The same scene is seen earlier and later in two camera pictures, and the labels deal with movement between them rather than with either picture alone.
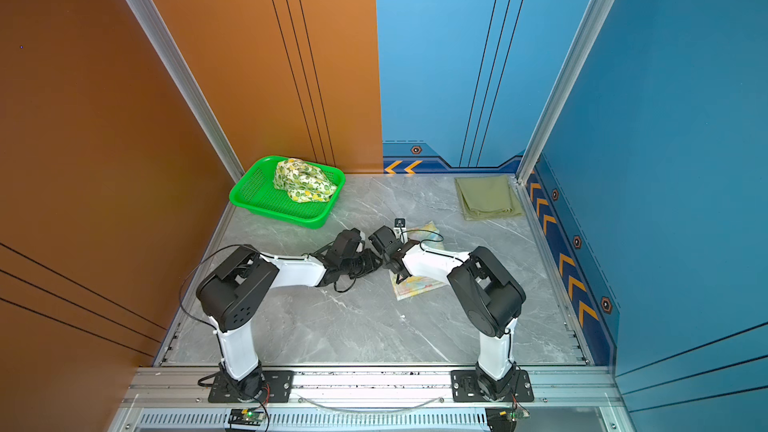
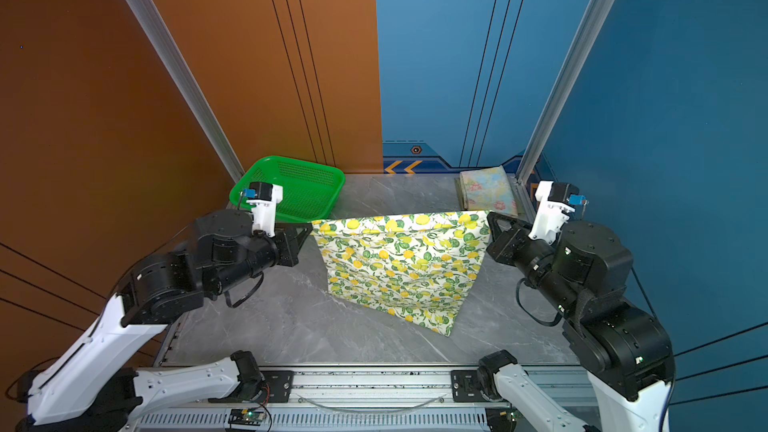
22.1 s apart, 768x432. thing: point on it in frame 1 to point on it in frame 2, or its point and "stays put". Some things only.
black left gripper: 373,265 to 289,245
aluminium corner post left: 167,46 stays put
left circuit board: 247,417 stays put
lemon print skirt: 303,182 to 419,267
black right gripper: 385,263 to 504,242
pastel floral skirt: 413,286 to 485,189
